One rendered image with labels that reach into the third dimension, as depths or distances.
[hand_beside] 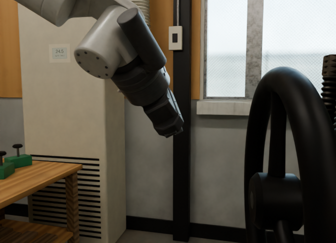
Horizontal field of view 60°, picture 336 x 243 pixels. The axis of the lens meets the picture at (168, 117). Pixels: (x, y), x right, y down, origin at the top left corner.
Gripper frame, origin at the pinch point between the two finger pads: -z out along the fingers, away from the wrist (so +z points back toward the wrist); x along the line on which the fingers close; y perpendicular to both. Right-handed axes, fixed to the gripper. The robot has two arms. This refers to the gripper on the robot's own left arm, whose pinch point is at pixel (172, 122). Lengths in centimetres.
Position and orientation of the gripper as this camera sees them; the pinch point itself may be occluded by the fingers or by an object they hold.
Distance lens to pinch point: 61.4
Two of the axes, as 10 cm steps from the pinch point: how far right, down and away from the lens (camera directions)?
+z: -4.2, -6.0, -6.8
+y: 8.8, -4.5, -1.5
